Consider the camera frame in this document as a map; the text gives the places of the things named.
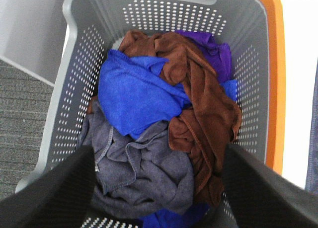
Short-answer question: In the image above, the purple towel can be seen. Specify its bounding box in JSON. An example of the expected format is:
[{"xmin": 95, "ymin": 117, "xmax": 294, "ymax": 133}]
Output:
[{"xmin": 175, "ymin": 30, "xmax": 232, "ymax": 83}]

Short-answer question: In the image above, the grey perforated basket orange rim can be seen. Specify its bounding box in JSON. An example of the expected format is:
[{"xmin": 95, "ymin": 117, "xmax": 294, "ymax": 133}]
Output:
[{"xmin": 15, "ymin": 0, "xmax": 286, "ymax": 228}]

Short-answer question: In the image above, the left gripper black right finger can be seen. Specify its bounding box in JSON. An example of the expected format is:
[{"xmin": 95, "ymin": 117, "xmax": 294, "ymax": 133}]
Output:
[{"xmin": 222, "ymin": 144, "xmax": 318, "ymax": 228}]

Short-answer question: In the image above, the blue towel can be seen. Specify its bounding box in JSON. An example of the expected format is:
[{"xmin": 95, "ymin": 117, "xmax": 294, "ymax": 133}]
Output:
[{"xmin": 97, "ymin": 49, "xmax": 238, "ymax": 228}]

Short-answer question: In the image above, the brown towel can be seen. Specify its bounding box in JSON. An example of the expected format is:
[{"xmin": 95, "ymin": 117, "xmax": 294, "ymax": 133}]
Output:
[{"xmin": 86, "ymin": 30, "xmax": 242, "ymax": 207}]

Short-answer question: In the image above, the dark grey towel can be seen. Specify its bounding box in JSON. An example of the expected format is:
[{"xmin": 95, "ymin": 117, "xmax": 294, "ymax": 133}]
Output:
[{"xmin": 305, "ymin": 70, "xmax": 318, "ymax": 196}]

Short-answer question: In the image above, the grey towel in basket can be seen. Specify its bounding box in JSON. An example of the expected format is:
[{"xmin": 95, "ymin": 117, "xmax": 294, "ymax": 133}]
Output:
[{"xmin": 78, "ymin": 99, "xmax": 194, "ymax": 219}]

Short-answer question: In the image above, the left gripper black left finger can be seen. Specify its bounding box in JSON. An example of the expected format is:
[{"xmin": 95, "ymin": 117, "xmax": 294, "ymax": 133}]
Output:
[{"xmin": 0, "ymin": 146, "xmax": 95, "ymax": 228}]

